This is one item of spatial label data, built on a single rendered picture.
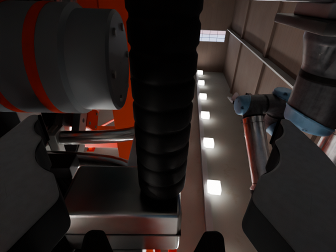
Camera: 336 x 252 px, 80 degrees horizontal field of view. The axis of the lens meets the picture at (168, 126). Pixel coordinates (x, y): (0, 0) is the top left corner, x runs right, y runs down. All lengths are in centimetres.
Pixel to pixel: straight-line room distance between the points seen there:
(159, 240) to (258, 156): 65
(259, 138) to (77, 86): 66
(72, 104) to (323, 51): 46
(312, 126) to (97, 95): 48
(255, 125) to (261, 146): 8
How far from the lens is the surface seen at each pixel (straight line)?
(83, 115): 56
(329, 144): 73
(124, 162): 32
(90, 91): 25
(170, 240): 18
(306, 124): 57
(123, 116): 89
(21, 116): 37
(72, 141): 41
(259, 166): 80
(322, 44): 51
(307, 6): 54
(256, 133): 80
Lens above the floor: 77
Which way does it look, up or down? 33 degrees up
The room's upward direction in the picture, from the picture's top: 178 degrees counter-clockwise
